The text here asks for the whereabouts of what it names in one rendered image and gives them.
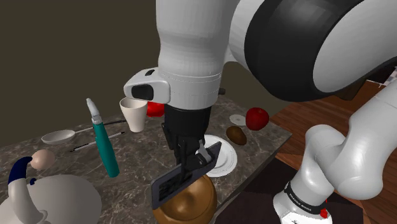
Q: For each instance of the brown copper bowl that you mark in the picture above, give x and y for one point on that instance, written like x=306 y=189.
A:
x=193 y=203

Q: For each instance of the red rounded object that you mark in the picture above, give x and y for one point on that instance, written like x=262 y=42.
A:
x=155 y=109

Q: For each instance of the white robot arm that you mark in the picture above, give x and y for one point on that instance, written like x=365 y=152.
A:
x=192 y=46

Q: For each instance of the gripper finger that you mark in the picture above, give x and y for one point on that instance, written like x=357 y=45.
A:
x=185 y=155
x=205 y=153

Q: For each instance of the white round plate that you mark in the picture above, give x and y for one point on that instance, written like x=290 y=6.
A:
x=228 y=158

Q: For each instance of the pale pink egg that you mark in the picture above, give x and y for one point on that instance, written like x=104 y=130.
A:
x=42 y=159

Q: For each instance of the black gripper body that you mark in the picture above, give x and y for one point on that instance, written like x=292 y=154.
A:
x=186 y=121

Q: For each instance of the red apple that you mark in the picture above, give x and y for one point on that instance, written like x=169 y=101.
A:
x=257 y=118

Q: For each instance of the small white disc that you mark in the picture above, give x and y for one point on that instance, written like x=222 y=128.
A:
x=237 y=119

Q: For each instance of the white cup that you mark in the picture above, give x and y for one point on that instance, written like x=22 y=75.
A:
x=135 y=116

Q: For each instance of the black and white pen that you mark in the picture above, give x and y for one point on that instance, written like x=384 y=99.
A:
x=93 y=143

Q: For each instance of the white spoon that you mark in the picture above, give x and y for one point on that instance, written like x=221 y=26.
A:
x=58 y=136

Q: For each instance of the brown kiwi fruit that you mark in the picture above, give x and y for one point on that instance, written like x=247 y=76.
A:
x=236 y=135

